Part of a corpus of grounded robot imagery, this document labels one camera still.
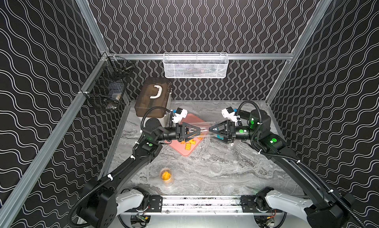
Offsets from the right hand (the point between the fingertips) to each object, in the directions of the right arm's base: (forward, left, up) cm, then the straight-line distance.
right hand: (210, 132), depth 61 cm
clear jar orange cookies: (-9, +21, -27) cm, 36 cm away
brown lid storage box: (+43, +36, -23) cm, 60 cm away
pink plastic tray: (+15, +6, -34) cm, 38 cm away
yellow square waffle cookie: (+12, +10, -34) cm, 37 cm away
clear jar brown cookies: (+5, +2, -3) cm, 6 cm away
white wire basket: (+80, +5, -17) cm, 82 cm away
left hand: (0, +5, +1) cm, 5 cm away
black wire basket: (+38, +61, -6) cm, 72 cm away
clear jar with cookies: (+15, -2, -35) cm, 38 cm away
